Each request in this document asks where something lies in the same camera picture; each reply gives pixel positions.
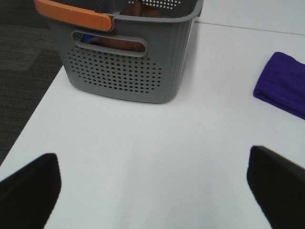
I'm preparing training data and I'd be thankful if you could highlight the brown towel in basket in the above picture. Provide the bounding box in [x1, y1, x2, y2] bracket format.
[98, 1, 162, 52]

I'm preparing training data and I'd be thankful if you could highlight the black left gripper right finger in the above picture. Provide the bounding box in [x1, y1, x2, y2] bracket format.
[246, 146, 305, 229]

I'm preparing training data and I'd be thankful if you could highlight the orange basket handle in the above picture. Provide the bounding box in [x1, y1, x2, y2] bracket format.
[34, 0, 112, 31]

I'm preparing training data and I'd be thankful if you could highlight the blue towel in basket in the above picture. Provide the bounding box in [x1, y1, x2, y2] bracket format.
[83, 33, 100, 45]

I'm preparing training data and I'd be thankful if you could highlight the folded purple towel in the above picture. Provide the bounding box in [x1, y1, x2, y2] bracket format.
[253, 52, 305, 119]

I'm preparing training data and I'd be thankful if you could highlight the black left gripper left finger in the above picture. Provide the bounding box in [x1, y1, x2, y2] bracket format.
[0, 153, 61, 229]

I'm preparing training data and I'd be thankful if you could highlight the grey perforated plastic basket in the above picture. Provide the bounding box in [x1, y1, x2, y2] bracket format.
[42, 0, 203, 103]

